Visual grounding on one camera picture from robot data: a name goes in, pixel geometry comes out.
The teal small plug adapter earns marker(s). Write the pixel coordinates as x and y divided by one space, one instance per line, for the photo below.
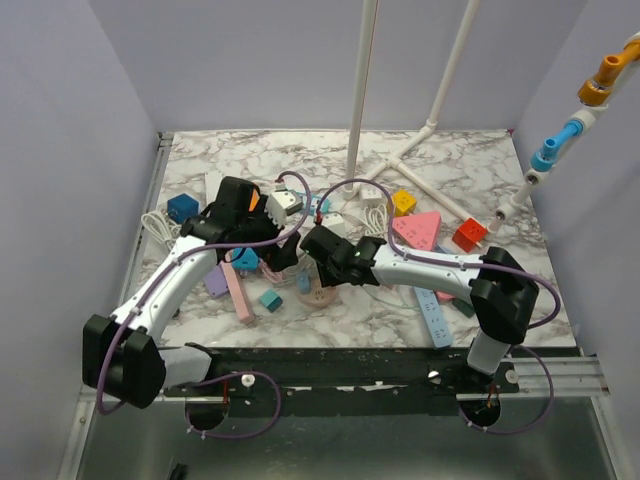
271 300

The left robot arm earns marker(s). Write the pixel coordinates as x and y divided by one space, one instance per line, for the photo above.
121 356

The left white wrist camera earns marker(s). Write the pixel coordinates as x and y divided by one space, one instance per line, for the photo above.
281 204

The pink triangular socket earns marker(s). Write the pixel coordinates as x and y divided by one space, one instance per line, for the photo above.
418 231

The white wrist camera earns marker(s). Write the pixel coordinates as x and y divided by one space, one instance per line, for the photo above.
281 204
333 222

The blue small plug adapter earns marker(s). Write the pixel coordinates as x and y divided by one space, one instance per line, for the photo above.
244 259

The yellow cube socket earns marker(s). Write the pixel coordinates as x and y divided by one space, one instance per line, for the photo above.
404 203

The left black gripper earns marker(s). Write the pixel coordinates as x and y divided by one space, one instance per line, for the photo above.
278 257

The light blue power strip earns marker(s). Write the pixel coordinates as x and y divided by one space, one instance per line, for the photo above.
434 318

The purple power strip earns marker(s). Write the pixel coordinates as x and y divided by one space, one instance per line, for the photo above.
215 283

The red cube socket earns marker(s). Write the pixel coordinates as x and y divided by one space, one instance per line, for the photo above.
469 235

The light blue small plug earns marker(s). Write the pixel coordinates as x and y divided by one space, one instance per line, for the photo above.
303 283

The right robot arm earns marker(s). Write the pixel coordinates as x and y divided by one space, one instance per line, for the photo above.
502 294

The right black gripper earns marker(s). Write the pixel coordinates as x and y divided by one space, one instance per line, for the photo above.
327 279

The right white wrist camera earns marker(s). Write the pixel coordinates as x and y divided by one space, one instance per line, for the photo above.
333 222

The white PVC pipe stand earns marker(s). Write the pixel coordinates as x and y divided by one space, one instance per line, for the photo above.
422 65

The pink long power strip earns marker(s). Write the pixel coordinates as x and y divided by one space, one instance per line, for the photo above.
238 294

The white flat plug adapter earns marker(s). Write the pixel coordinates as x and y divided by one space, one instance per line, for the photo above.
371 195

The pink round socket base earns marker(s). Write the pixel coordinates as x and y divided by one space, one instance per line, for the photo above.
318 296

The orange white cube socket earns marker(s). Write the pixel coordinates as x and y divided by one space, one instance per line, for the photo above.
255 198

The dark blue cube socket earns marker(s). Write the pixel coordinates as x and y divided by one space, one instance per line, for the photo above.
181 207

